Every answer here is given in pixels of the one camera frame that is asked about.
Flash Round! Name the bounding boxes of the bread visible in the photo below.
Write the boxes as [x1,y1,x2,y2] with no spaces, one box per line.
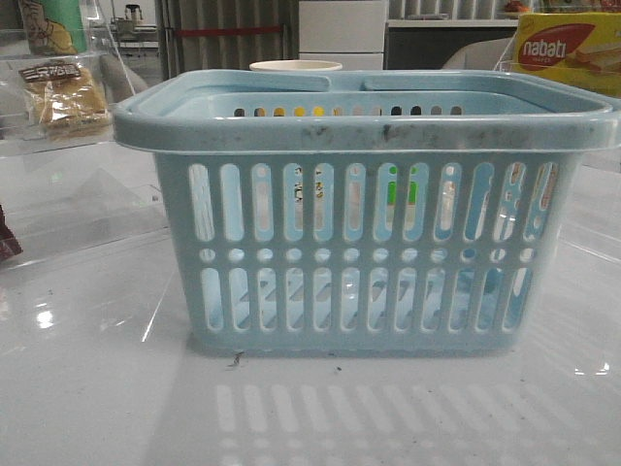
[18,60,111,140]

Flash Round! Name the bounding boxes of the light blue plastic basket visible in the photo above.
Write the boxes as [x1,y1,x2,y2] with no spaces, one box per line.
[114,70,620,355]

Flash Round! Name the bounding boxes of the yellow popcorn paper cup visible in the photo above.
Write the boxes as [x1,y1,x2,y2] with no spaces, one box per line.
[249,59,343,73]

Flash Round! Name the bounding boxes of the white cabinet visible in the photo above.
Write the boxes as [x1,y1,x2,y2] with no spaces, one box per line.
[298,1,388,70]

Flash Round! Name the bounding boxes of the left clear acrylic shelf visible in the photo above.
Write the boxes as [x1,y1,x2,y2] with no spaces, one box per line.
[1,1,166,269]

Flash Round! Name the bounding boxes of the clear acrylic shelf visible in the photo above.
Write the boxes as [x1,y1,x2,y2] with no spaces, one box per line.
[494,33,621,263]
[1,1,166,269]

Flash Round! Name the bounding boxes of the right clear acrylic shelf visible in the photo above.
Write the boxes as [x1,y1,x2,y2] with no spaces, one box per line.
[494,33,621,263]

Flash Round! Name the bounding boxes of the maroon almond biscuit packet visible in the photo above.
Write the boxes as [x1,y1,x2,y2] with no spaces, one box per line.
[0,207,23,262]

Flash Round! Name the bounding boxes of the green drink bottle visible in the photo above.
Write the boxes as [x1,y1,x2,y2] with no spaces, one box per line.
[18,0,87,56]

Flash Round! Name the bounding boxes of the yellow nabati wafer box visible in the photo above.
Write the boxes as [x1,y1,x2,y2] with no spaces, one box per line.
[510,12,620,98]

